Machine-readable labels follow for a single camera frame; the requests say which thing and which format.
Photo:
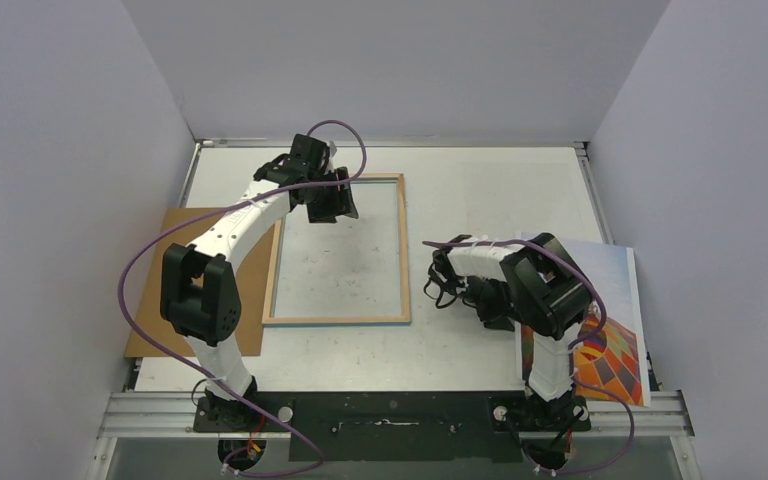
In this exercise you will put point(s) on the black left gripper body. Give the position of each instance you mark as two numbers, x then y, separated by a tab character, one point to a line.
324	194

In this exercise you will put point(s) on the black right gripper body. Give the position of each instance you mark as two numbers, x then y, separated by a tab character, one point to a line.
442	279

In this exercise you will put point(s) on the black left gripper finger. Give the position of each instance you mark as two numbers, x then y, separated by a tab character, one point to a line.
325	213
344	197

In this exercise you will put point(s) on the blue wooden picture frame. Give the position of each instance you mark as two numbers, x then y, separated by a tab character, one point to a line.
353	272

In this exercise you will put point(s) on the hot air balloon photo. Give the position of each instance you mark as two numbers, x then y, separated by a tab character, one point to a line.
615	359

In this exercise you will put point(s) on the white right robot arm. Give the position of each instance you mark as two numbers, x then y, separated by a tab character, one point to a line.
542	288

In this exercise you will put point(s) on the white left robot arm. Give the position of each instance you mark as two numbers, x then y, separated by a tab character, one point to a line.
230	386

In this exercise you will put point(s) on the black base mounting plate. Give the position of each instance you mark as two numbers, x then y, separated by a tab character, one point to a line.
400	426

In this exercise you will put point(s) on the aluminium front rail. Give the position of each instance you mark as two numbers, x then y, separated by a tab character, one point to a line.
157	414

